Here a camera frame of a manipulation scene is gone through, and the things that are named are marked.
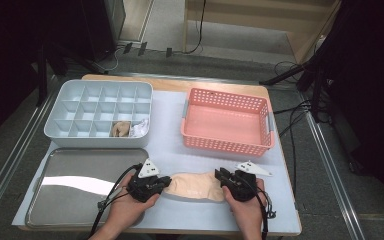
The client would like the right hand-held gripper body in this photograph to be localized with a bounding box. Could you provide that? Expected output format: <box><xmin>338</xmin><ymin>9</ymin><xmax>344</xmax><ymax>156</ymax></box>
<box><xmin>221</xmin><ymin>160</ymin><xmax>274</xmax><ymax>203</ymax></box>

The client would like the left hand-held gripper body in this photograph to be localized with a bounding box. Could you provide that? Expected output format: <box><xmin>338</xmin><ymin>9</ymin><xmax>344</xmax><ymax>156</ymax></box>
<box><xmin>126</xmin><ymin>158</ymin><xmax>161</xmax><ymax>203</ymax></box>

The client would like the pink plastic basket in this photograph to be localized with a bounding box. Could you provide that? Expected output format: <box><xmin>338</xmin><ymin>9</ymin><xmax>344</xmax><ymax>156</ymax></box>
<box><xmin>180</xmin><ymin>87</ymin><xmax>276</xmax><ymax>158</ymax></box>

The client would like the peach sock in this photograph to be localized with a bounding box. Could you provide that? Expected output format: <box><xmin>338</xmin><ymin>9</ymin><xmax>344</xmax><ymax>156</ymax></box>
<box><xmin>163</xmin><ymin>171</ymin><xmax>226</xmax><ymax>203</ymax></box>

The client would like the white sock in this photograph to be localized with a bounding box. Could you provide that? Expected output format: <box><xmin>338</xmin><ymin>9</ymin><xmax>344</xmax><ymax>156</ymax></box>
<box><xmin>130</xmin><ymin>118</ymin><xmax>150</xmax><ymax>139</ymax></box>

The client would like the white compartment storage box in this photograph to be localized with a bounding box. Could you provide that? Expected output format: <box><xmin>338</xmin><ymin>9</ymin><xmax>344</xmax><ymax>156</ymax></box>
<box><xmin>43</xmin><ymin>79</ymin><xmax>154</xmax><ymax>149</ymax></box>

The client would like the tan sock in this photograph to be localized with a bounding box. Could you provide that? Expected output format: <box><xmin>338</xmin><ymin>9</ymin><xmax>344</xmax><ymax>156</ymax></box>
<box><xmin>110</xmin><ymin>120</ymin><xmax>132</xmax><ymax>138</ymax></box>

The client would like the grey translucent box lid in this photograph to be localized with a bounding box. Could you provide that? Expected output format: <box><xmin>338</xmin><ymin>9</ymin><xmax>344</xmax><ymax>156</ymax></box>
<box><xmin>24</xmin><ymin>147</ymin><xmax>150</xmax><ymax>230</ymax></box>

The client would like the person's right hand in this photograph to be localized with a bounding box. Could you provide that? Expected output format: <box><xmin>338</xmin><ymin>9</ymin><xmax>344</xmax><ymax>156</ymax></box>
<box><xmin>222</xmin><ymin>179</ymin><xmax>268</xmax><ymax>231</ymax></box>

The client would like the person's left hand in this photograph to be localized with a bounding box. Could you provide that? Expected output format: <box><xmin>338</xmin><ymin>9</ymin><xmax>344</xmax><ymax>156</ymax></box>
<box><xmin>108</xmin><ymin>174</ymin><xmax>161</xmax><ymax>231</ymax></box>

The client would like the white table mat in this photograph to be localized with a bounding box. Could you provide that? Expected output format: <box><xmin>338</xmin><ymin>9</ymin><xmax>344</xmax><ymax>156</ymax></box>
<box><xmin>12</xmin><ymin>89</ymin><xmax>303</xmax><ymax>234</ymax></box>

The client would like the black metal stand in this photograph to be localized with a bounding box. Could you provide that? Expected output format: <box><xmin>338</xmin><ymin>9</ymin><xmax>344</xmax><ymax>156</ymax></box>
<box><xmin>259</xmin><ymin>59</ymin><xmax>331</xmax><ymax>123</ymax></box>

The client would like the black curtain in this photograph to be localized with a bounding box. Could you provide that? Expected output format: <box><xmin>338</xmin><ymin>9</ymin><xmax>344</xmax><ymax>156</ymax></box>
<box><xmin>313</xmin><ymin>0</ymin><xmax>384</xmax><ymax>218</ymax></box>
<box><xmin>0</xmin><ymin>0</ymin><xmax>83</xmax><ymax>149</ymax></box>

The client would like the wooden shelf unit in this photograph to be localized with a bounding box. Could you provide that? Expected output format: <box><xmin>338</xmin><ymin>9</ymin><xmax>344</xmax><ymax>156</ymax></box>
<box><xmin>183</xmin><ymin>0</ymin><xmax>343</xmax><ymax>64</ymax></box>

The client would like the dark cabinet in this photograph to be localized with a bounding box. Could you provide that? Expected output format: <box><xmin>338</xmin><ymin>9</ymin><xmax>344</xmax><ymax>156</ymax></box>
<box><xmin>79</xmin><ymin>0</ymin><xmax>127</xmax><ymax>63</ymax></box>

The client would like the right hand-held gripper cable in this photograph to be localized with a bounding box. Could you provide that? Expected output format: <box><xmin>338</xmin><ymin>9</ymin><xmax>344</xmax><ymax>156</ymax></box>
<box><xmin>253</xmin><ymin>179</ymin><xmax>278</xmax><ymax>240</ymax></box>

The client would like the black floor cable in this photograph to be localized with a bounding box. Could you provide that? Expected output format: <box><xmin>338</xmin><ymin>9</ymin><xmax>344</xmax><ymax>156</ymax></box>
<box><xmin>278</xmin><ymin>99</ymin><xmax>314</xmax><ymax>196</ymax></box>

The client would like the aluminium frame rail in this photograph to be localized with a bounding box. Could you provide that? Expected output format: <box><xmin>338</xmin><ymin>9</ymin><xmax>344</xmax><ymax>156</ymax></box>
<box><xmin>0</xmin><ymin>75</ymin><xmax>64</xmax><ymax>231</ymax></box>
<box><xmin>296</xmin><ymin>89</ymin><xmax>368</xmax><ymax>240</ymax></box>

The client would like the white floor cable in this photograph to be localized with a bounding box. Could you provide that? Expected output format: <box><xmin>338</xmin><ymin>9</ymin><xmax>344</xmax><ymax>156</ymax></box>
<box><xmin>108</xmin><ymin>48</ymin><xmax>121</xmax><ymax>73</ymax></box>

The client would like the black hanging cable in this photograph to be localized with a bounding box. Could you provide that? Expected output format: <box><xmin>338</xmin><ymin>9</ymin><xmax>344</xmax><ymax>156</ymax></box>
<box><xmin>184</xmin><ymin>0</ymin><xmax>208</xmax><ymax>55</ymax></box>

